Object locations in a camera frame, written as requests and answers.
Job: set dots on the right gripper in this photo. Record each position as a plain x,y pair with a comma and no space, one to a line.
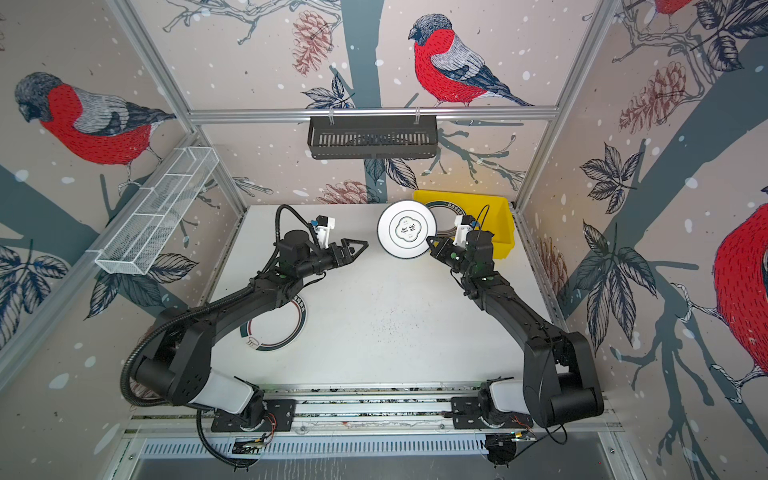
443,252

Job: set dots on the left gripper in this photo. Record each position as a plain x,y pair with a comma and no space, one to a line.
346,258

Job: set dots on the white plate black cloud outline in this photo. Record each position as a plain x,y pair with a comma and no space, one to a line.
403,228

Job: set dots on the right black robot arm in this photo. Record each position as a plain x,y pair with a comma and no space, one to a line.
559,381

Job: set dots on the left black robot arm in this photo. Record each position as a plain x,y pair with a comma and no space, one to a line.
172,365

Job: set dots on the yellow plastic bin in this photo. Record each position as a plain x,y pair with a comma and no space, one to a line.
492,211

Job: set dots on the white plate red green rim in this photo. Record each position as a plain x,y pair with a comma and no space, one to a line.
276,329

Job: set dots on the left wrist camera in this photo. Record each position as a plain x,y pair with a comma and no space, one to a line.
323,226

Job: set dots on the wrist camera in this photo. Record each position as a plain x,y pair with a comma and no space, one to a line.
463,225
323,226

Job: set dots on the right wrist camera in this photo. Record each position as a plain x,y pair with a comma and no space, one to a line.
463,225

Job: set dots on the black hanging wire basket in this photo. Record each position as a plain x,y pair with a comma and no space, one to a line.
373,137

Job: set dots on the aluminium rail frame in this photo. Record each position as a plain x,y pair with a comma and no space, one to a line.
396,408

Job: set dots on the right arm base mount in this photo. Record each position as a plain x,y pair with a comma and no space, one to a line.
486,413

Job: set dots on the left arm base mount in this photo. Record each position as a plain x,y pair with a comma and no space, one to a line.
262,416

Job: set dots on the white wire mesh shelf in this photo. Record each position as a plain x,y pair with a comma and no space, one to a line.
162,205

